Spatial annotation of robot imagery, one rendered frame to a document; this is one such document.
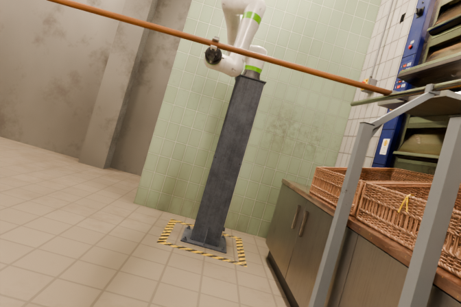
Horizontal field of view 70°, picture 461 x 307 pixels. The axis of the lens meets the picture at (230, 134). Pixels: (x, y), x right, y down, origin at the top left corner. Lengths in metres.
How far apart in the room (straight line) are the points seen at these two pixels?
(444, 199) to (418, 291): 0.22
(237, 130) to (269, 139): 0.66
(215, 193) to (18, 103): 3.17
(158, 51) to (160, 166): 1.88
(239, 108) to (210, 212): 0.75
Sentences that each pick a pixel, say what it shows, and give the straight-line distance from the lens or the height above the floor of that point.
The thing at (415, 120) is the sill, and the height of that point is 1.16.
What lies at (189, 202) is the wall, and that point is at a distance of 2.90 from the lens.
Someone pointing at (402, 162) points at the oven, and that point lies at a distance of 2.21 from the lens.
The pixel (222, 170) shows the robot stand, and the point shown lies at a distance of 2.28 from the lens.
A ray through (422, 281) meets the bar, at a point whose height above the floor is 0.55.
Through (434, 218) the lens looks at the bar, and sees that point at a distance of 0.92.
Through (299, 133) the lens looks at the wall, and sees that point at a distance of 2.94.
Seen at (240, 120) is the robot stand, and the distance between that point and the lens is 2.28.
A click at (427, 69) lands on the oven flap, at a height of 1.39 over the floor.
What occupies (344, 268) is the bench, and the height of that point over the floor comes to 0.41.
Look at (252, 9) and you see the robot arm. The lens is 2.10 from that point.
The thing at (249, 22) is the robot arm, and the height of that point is 1.44.
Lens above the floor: 0.75
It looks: 1 degrees up
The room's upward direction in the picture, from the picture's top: 16 degrees clockwise
